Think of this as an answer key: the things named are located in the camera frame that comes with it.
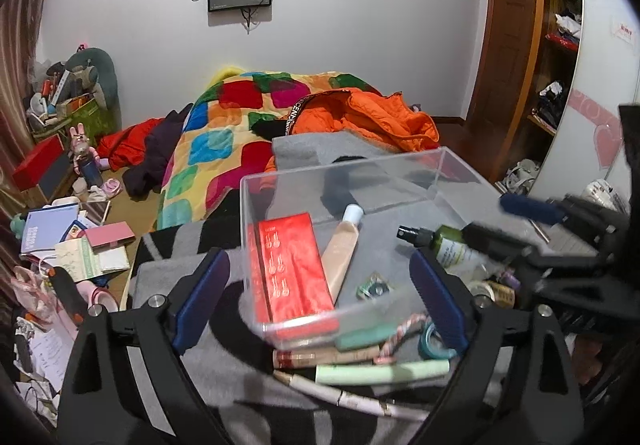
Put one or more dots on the tan small box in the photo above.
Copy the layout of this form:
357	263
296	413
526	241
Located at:
502	295

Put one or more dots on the green cardboard clutter box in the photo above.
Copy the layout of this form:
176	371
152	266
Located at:
91	112

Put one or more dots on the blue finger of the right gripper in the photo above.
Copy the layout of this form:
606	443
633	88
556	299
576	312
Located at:
500	246
541	211

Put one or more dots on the pink bunny toy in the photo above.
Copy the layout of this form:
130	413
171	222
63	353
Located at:
87	162

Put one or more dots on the striped red gold curtain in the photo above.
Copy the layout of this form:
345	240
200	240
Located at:
20	23

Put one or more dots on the wooden wardrobe shelf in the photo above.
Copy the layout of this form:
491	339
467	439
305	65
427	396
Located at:
542	83

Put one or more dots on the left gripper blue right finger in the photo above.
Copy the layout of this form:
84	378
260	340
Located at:
445	298

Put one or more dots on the red garment on bed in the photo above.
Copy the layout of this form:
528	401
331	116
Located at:
126	148

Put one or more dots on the beige foundation tube white cap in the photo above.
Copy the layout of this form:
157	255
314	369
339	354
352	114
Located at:
336	257

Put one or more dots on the pink flat box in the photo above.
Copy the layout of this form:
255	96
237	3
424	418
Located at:
109	235

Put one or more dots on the purple small bottle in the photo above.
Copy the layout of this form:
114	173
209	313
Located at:
508	279

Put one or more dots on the pale green tube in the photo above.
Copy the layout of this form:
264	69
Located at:
381	374

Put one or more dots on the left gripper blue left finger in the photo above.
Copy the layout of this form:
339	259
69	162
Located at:
194	298

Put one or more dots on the teal green tube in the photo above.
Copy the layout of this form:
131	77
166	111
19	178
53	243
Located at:
361	338

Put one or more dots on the white suitcase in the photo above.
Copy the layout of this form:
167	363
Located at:
606	195

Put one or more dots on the white tape roll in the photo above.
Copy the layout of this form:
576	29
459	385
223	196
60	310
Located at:
479	288

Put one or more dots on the blue white booklet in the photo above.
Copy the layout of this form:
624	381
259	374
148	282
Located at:
45	227

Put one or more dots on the grey neck pillow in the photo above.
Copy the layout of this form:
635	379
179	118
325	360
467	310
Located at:
96	71

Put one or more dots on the red rectangular gift box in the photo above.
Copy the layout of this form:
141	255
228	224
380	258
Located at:
290	295

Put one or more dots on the long red box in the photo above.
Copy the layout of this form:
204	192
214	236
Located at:
29	172

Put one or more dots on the colourful patchwork quilt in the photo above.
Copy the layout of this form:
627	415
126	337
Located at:
217	146

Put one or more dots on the clear plastic storage box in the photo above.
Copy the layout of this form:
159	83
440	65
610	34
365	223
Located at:
321	255

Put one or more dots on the blue tape roll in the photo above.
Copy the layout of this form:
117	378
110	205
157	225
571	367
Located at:
431	345

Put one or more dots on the white cosmetic pen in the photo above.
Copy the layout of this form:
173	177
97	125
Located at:
351	401

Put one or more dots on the orange down jacket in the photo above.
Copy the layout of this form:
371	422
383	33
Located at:
385	121

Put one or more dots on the green glass spray bottle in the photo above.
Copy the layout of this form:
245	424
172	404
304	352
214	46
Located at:
446	243

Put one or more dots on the beige tube red band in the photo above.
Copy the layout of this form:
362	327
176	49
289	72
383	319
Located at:
297	359

